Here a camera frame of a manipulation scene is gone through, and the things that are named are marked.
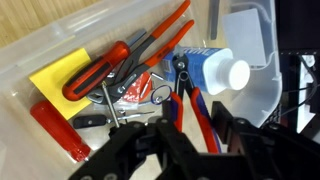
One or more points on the small metal screw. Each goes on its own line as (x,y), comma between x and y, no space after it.
(156,76)

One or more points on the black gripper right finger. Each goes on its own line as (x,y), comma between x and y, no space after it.
(246,140)

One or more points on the red plastic packet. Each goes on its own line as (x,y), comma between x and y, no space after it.
(140,88)

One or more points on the small orange pliers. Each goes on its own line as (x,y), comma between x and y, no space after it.
(200,113)

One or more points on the metal rod black head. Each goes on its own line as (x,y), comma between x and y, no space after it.
(111,106)

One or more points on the white bottle blue label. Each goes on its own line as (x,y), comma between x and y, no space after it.
(220,71)

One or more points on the small black key fob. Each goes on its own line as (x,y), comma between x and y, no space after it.
(88,121)

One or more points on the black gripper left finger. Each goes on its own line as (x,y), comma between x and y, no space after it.
(173,153)

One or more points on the large black monitor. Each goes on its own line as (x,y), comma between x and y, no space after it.
(298,23)

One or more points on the clear plastic container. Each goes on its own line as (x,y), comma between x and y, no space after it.
(33,146)

